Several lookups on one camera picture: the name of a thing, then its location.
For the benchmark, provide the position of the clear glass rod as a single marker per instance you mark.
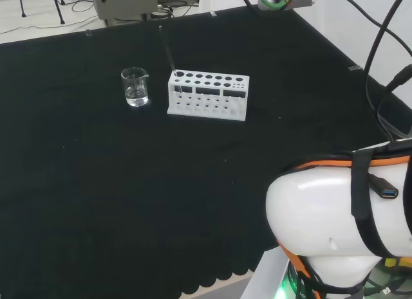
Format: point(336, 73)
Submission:
point(168, 54)

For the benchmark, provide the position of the white test tube rack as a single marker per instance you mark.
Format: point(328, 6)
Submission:
point(206, 114)

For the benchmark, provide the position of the small clear glass beaker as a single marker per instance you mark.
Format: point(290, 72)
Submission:
point(136, 93)

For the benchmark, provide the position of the black bench cloth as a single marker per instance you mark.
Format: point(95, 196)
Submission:
point(96, 183)

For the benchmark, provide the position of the grey equipment box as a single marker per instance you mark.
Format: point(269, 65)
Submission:
point(128, 6)

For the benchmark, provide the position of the grey cloth clip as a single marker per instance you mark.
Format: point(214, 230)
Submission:
point(354, 68)

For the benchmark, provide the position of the yellow stop button box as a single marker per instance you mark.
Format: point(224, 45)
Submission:
point(391, 262)

